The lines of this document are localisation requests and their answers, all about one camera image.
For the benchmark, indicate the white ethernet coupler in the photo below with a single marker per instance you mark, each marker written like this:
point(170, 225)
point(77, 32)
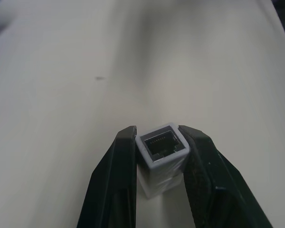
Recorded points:
point(160, 161)

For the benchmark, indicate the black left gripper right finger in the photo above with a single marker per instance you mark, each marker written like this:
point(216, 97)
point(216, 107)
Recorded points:
point(218, 185)

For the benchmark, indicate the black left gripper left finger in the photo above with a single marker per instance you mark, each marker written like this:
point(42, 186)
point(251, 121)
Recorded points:
point(110, 180)

